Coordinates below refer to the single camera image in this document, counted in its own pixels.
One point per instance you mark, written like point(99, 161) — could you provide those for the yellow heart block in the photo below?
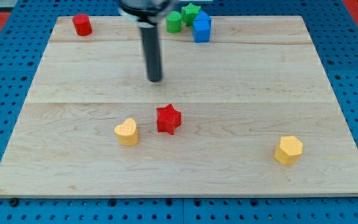
point(127, 133)

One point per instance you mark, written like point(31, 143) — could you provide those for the blue cube block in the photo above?
point(201, 31)

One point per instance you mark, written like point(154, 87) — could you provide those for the green star block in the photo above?
point(189, 12)

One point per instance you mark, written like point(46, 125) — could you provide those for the red star block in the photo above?
point(168, 119)

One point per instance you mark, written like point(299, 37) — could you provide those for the yellow hexagon block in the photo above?
point(288, 150)

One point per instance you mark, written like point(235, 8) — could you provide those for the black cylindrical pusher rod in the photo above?
point(152, 55)

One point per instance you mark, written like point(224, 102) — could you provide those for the green cylinder block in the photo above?
point(173, 22)

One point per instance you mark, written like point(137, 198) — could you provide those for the red cylinder block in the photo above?
point(82, 24)

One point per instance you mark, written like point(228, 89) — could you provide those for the light wooden board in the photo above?
point(259, 78)

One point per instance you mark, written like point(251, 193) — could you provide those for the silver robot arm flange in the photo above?
point(146, 13)

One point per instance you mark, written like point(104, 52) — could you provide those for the blue pentagon block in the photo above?
point(202, 16)

